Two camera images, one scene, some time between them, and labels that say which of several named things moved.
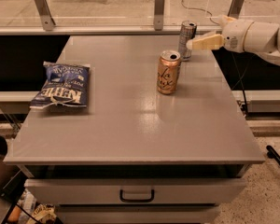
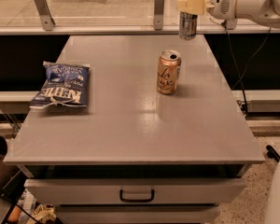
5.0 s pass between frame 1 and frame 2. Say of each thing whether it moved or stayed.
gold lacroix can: stayed
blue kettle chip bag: stayed
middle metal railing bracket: stayed
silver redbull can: moved
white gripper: moved
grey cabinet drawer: stayed
